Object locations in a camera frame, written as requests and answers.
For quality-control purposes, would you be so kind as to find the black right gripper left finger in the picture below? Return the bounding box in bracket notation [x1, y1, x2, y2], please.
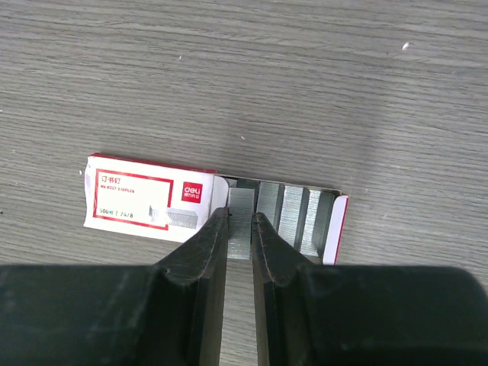
[1, 208, 229, 365]

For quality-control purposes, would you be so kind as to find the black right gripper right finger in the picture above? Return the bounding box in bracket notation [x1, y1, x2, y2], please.
[252, 213, 487, 365]

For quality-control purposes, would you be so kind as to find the silver staple strip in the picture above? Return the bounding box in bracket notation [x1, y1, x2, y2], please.
[228, 188, 255, 260]

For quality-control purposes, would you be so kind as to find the red white staple box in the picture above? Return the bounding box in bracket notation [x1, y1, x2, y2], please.
[84, 153, 349, 265]

